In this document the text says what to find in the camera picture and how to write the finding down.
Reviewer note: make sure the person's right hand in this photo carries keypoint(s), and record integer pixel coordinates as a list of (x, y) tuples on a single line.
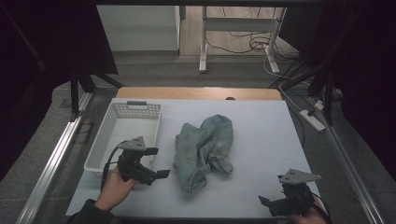
[(306, 219)]

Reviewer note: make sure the blue denim jeans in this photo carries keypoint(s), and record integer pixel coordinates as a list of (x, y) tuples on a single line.
[(202, 149)]

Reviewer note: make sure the white table sheet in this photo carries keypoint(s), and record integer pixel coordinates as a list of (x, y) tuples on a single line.
[(264, 140)]

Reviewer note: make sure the white power strip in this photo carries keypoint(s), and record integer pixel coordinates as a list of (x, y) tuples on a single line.
[(312, 120)]

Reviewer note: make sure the person's left hand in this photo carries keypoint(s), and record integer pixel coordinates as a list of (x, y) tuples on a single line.
[(113, 189)]

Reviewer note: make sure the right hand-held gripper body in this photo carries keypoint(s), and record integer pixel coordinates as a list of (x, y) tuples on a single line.
[(295, 196)]

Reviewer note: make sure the white perforated plastic basket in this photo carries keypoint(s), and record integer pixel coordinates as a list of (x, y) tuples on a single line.
[(124, 130)]

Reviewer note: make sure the wooden table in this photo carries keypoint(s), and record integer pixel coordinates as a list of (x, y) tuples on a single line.
[(186, 93)]

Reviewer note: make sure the aluminium rail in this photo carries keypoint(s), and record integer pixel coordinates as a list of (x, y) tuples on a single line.
[(53, 168), (351, 174)]

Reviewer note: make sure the white desk frame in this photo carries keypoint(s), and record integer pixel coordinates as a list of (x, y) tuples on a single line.
[(204, 46)]

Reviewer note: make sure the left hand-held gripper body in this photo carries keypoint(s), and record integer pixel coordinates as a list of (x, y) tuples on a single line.
[(134, 165)]

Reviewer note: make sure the white cabinet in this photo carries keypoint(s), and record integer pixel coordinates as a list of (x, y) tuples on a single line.
[(137, 28)]

